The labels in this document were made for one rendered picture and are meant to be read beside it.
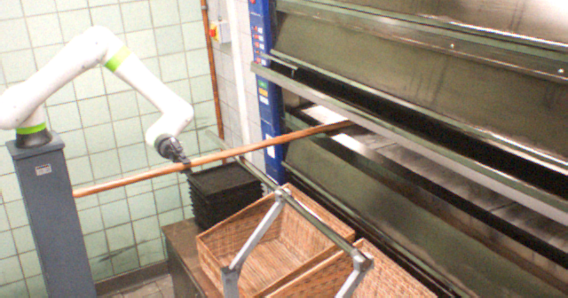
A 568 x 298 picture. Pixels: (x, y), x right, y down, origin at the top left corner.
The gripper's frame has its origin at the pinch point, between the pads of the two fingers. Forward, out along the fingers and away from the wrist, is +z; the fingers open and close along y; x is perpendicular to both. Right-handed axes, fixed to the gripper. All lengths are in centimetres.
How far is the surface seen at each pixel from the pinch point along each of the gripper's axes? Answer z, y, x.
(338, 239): 74, 2, -20
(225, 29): -88, -28, -54
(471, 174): 101, -22, -43
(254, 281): -3, 61, -22
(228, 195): -40, 37, -28
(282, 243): -24, 61, -46
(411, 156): 41, 1, -70
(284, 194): 39.7, 2.1, -20.4
